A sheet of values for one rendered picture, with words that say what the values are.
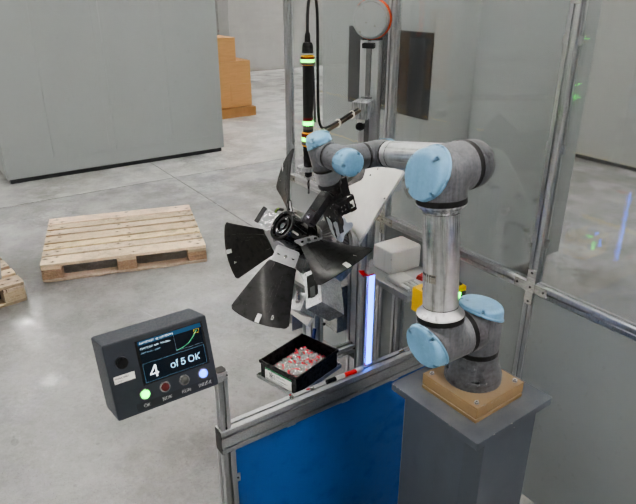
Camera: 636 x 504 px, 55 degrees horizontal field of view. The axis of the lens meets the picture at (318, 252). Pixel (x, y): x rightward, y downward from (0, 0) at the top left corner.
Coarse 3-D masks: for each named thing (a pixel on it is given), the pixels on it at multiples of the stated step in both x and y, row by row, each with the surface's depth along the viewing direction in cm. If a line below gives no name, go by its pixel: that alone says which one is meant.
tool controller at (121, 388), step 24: (192, 312) 156; (96, 336) 147; (120, 336) 144; (144, 336) 144; (168, 336) 147; (192, 336) 150; (96, 360) 148; (120, 360) 140; (144, 360) 144; (168, 360) 147; (192, 360) 151; (120, 384) 142; (144, 384) 145; (192, 384) 152; (216, 384) 155; (120, 408) 142; (144, 408) 145
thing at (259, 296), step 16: (272, 272) 216; (288, 272) 216; (256, 288) 215; (272, 288) 214; (288, 288) 215; (240, 304) 215; (256, 304) 213; (272, 304) 213; (288, 304) 213; (288, 320) 211
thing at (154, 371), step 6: (156, 360) 146; (162, 360) 147; (144, 366) 144; (150, 366) 145; (156, 366) 146; (162, 366) 147; (144, 372) 144; (150, 372) 145; (156, 372) 146; (162, 372) 147; (150, 378) 145; (156, 378) 146
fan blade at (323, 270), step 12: (324, 240) 213; (312, 252) 204; (324, 252) 203; (336, 252) 202; (348, 252) 201; (360, 252) 199; (312, 264) 199; (324, 264) 198; (336, 264) 196; (324, 276) 193
